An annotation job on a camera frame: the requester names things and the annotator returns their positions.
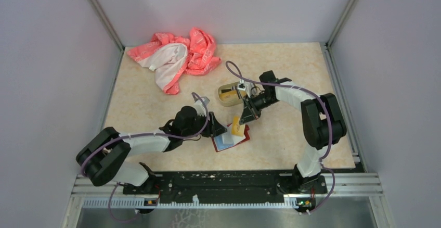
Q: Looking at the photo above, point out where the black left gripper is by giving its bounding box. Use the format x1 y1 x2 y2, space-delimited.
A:
183 110 227 137

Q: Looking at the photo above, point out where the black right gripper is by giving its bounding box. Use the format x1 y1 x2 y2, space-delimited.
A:
239 92 278 125

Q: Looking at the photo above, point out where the red card holder wallet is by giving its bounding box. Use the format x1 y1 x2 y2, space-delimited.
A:
212 124 250 152

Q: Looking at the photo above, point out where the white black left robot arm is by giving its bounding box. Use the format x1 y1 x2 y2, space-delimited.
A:
75 105 228 194

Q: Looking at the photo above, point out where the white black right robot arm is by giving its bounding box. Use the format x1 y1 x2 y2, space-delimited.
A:
237 70 347 193

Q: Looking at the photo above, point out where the beige oval card tray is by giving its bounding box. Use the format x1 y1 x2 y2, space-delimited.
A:
217 82 247 107

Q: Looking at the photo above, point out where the pink white crumpled cloth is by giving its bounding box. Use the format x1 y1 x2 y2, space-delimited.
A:
127 27 222 95

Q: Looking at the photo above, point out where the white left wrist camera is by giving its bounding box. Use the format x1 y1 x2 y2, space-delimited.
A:
192 96 210 117

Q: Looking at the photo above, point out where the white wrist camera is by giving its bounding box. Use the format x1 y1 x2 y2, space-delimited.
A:
237 82 249 98
192 96 210 117

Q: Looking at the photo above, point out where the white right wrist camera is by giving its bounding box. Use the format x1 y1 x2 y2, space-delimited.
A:
237 82 249 98

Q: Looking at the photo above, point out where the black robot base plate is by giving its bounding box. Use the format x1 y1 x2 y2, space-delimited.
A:
123 170 331 204

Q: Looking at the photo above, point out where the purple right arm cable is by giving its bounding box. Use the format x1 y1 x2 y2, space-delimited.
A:
225 60 336 215

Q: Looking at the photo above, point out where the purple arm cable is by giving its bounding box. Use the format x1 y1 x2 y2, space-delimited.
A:
80 92 211 223
225 60 336 215

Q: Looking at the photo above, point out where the white slotted cable duct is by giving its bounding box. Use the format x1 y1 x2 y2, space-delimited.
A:
82 195 299 209

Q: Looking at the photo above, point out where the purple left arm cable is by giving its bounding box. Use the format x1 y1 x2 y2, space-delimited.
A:
80 92 211 223

